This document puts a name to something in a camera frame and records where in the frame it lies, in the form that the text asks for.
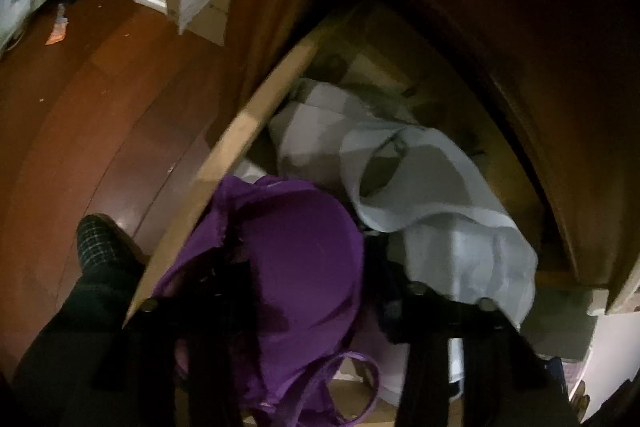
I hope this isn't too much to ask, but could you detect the wooden drawer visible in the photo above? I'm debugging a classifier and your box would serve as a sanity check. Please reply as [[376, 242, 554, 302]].
[[122, 0, 608, 427]]

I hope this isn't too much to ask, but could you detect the person's leg in dark trousers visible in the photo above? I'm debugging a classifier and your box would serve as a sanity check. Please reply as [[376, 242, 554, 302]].
[[10, 257, 151, 427]]

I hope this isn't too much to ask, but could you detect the white grey folded cloth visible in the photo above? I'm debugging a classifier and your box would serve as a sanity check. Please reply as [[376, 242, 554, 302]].
[[267, 79, 401, 188]]

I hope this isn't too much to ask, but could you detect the wooden nightstand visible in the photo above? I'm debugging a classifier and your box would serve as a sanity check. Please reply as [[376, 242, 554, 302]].
[[225, 0, 640, 315]]

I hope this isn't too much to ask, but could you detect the light blue underwear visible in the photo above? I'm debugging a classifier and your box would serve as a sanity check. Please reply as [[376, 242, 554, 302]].
[[340, 127, 538, 328]]

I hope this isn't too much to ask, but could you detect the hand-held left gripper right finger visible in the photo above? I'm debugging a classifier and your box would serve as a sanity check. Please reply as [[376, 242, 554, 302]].
[[370, 239, 568, 427]]

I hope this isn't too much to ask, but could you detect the orange wrapper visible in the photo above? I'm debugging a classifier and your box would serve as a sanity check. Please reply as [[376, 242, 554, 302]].
[[45, 4, 70, 46]]

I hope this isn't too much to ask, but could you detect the purple bra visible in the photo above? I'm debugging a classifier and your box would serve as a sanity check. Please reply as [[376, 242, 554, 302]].
[[152, 174, 383, 427]]

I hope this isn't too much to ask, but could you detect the plaid slipper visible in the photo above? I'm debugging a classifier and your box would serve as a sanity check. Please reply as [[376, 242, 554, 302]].
[[76, 213, 143, 278]]

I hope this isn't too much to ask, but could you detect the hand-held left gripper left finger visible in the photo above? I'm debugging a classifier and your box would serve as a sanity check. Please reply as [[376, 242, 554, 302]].
[[92, 251, 261, 427]]

